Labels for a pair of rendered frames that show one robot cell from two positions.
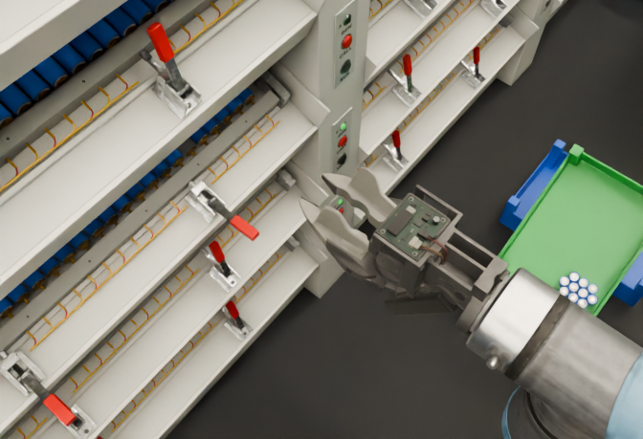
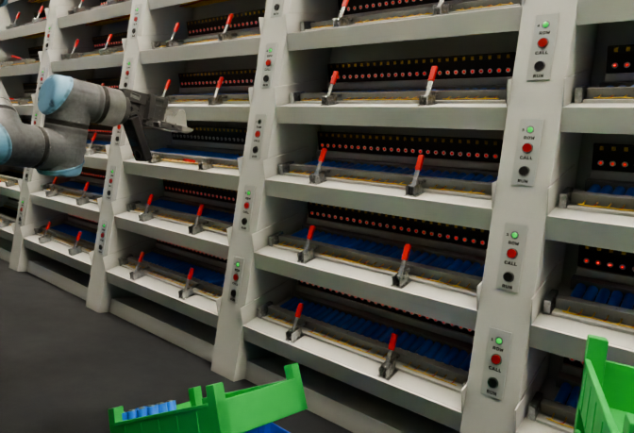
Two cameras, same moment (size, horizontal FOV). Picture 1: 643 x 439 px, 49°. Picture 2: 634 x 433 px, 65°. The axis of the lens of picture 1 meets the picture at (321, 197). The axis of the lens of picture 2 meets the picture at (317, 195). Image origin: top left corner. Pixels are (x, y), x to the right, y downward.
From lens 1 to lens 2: 174 cm
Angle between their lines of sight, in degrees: 90
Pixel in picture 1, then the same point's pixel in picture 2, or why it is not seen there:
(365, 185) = (180, 118)
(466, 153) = not seen: outside the picture
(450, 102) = (357, 361)
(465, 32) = (368, 275)
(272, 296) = (201, 303)
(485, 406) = (88, 404)
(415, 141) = (314, 346)
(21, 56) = (193, 51)
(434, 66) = (332, 267)
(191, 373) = (167, 288)
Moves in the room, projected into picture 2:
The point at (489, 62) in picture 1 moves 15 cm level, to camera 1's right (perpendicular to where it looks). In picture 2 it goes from (413, 384) to (432, 416)
